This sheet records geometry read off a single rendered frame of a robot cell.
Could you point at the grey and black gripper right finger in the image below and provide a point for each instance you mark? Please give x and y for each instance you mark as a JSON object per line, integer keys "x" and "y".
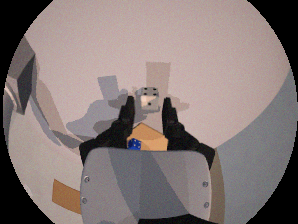
{"x": 178, "y": 138}

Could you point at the orange mat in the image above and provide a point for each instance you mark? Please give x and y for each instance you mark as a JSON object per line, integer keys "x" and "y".
{"x": 150, "y": 138}

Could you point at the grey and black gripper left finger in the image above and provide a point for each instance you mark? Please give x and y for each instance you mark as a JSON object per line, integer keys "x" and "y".
{"x": 116, "y": 136}

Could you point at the blue die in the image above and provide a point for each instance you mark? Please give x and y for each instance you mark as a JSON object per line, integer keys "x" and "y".
{"x": 134, "y": 144}

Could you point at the white die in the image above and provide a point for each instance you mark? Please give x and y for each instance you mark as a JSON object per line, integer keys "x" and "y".
{"x": 149, "y": 98}

